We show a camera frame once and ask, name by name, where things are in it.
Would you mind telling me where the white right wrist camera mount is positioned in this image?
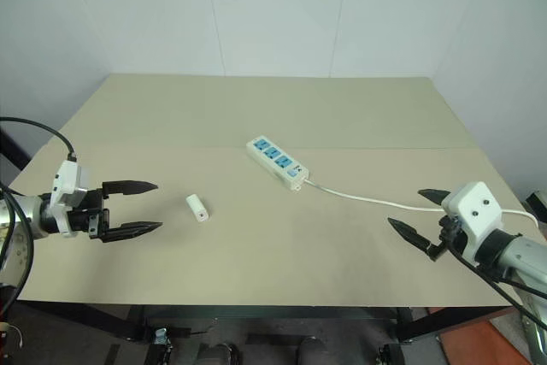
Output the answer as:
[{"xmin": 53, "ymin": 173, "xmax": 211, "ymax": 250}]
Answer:
[{"xmin": 441, "ymin": 180, "xmax": 506, "ymax": 265}]

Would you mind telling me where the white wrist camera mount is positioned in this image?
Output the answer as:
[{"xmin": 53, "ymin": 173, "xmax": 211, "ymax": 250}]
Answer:
[
  {"xmin": 49, "ymin": 160, "xmax": 91, "ymax": 239},
  {"xmin": 441, "ymin": 180, "xmax": 506, "ymax": 265}
]

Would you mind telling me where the white power cable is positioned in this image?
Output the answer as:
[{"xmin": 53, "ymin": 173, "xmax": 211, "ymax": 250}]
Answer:
[{"xmin": 303, "ymin": 180, "xmax": 540, "ymax": 227}]

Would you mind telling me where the black table frame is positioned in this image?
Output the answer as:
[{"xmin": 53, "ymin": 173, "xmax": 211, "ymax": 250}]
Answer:
[{"xmin": 15, "ymin": 299, "xmax": 516, "ymax": 344}]

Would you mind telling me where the orange floor mat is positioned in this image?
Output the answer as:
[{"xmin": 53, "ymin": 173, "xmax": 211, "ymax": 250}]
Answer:
[{"xmin": 435, "ymin": 316, "xmax": 533, "ymax": 365}]

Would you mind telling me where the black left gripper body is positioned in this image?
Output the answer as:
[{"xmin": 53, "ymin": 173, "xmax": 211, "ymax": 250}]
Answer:
[{"xmin": 67, "ymin": 187, "xmax": 112, "ymax": 243}]

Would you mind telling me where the black panel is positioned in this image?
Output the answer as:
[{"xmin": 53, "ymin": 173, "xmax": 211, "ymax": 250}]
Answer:
[{"xmin": 0, "ymin": 125, "xmax": 32, "ymax": 180}]

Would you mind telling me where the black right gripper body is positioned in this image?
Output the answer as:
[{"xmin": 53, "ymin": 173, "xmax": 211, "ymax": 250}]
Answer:
[{"xmin": 427, "ymin": 215, "xmax": 468, "ymax": 264}]

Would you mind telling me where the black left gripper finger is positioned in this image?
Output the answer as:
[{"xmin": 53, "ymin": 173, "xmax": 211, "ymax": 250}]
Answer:
[
  {"xmin": 102, "ymin": 221, "xmax": 165, "ymax": 244},
  {"xmin": 102, "ymin": 179, "xmax": 160, "ymax": 199}
]

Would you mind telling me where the white power strip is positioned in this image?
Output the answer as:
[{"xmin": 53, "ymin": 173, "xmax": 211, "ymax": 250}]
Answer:
[{"xmin": 245, "ymin": 135, "xmax": 310, "ymax": 192}]

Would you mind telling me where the dark rounded shape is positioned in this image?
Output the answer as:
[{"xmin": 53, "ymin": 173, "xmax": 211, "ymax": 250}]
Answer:
[{"xmin": 297, "ymin": 335, "xmax": 329, "ymax": 365}]

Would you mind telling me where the white plug adapter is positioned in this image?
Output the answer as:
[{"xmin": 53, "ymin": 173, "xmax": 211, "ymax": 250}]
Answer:
[{"xmin": 185, "ymin": 193, "xmax": 212, "ymax": 224}]

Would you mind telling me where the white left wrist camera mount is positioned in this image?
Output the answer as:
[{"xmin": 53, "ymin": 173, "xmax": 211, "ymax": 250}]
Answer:
[{"xmin": 49, "ymin": 160, "xmax": 91, "ymax": 239}]

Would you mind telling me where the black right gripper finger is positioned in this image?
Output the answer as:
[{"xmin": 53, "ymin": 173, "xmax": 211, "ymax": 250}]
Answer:
[
  {"xmin": 417, "ymin": 187, "xmax": 453, "ymax": 209},
  {"xmin": 386, "ymin": 217, "xmax": 432, "ymax": 252}
]

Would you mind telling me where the black box with pale edge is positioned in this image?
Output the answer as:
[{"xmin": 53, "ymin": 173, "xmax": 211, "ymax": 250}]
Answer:
[{"xmin": 524, "ymin": 191, "xmax": 547, "ymax": 215}]

